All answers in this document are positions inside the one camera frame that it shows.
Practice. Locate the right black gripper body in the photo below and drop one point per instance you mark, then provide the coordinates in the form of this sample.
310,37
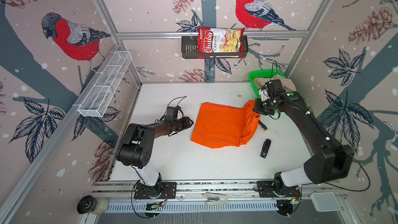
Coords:
263,107

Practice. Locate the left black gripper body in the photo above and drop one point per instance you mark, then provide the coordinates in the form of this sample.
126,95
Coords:
181,124

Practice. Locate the orange shorts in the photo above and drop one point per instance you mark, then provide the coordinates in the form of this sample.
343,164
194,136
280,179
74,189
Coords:
219,126

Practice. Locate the beige shorts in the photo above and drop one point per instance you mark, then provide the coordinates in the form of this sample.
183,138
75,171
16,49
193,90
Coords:
288,85

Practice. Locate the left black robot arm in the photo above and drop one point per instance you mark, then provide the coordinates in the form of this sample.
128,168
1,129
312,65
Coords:
136,146

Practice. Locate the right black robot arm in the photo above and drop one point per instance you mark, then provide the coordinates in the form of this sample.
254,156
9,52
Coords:
330,159

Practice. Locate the black yellow screwdriver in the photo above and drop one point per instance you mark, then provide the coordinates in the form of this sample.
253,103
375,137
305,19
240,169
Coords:
263,126

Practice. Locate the green plastic basket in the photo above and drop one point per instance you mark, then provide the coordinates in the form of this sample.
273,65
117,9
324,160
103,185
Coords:
267,74

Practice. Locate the small black marker object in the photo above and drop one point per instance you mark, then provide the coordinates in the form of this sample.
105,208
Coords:
265,148

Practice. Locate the grey clip tool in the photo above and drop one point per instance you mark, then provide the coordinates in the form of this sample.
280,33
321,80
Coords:
216,199

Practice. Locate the red cassava chips bag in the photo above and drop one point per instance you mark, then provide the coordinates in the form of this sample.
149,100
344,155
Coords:
215,40

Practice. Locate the white square box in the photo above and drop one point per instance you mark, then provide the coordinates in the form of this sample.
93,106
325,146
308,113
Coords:
325,202

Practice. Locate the tape roll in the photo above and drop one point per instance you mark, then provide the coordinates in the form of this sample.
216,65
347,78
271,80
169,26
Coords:
90,204

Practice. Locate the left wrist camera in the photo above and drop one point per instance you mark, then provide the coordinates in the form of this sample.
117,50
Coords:
171,113

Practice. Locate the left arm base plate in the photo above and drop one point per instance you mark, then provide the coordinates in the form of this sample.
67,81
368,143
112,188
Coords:
166,190

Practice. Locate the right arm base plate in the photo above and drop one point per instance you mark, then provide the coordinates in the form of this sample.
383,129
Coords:
270,189

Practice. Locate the black wall basket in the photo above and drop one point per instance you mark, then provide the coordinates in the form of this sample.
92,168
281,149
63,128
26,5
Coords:
190,50

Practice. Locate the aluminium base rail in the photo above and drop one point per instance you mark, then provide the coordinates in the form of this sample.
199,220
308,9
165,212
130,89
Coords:
191,198

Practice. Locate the white wire mesh shelf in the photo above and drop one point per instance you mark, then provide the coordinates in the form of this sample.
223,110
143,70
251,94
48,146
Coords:
108,79

